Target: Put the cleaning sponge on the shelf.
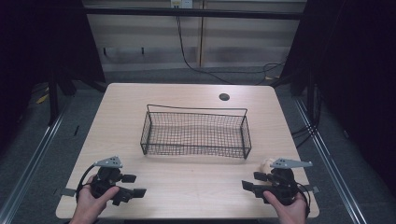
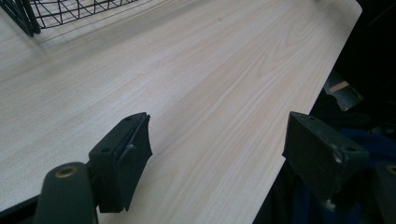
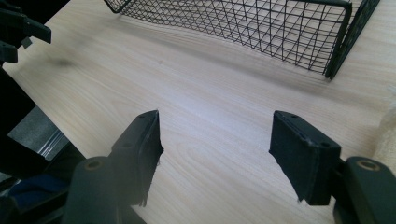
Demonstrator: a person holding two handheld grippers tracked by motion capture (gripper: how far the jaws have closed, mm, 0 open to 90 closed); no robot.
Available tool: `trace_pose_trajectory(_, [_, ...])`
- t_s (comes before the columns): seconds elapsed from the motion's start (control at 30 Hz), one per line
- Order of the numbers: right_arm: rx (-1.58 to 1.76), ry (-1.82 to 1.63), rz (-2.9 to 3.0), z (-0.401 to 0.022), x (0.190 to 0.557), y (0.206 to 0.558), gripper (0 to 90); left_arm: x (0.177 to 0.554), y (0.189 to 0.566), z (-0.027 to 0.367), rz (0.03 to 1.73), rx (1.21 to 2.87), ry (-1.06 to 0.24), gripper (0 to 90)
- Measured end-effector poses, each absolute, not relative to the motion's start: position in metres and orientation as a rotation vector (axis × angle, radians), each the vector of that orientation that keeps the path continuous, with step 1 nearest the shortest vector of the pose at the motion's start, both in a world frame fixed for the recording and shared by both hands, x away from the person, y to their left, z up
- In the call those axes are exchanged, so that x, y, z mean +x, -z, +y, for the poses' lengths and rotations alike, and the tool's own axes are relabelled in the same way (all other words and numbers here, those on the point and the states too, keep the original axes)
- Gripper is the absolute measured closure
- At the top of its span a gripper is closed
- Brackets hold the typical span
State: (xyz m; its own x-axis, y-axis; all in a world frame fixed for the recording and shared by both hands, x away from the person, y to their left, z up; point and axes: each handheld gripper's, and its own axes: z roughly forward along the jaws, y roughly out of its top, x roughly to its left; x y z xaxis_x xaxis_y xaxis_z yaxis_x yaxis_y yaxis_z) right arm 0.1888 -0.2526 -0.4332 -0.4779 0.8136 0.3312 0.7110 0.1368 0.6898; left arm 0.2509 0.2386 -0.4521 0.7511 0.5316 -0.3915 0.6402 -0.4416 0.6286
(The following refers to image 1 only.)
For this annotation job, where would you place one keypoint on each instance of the small black floor item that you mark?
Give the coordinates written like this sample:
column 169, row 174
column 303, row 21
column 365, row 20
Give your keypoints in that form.
column 76, row 130

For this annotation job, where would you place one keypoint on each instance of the yellow floor tape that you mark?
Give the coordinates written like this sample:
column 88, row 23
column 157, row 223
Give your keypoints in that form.
column 42, row 99

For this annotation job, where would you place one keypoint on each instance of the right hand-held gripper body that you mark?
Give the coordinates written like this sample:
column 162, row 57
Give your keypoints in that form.
column 281, row 183

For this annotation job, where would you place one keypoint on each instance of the person's left hand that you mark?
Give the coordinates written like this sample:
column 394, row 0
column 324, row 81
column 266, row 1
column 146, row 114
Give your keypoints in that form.
column 90, row 202

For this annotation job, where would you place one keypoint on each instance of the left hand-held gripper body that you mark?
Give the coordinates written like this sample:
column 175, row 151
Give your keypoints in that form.
column 106, row 182

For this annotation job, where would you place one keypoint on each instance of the metal floor rail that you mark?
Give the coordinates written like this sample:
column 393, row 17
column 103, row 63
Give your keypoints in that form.
column 34, row 158
column 330, row 158

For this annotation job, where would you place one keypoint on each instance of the black horizontal bar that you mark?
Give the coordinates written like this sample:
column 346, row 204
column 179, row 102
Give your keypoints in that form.
column 193, row 13

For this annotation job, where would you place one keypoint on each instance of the dark curtain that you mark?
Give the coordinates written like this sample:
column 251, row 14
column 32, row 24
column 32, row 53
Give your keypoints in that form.
column 351, row 77
column 40, row 40

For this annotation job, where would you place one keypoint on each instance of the person's right hand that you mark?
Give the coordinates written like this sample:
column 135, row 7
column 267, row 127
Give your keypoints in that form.
column 288, row 211

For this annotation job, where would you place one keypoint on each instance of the small beige object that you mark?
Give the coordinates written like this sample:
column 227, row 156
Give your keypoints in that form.
column 266, row 165

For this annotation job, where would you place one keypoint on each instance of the white wall socket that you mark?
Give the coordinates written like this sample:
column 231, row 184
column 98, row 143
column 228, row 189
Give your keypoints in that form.
column 181, row 3

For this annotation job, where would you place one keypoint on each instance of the grey tape tab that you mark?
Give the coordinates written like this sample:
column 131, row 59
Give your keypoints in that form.
column 67, row 192
column 313, row 188

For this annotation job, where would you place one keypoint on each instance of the black stand post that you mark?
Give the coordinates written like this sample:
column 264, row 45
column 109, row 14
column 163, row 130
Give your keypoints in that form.
column 53, row 99

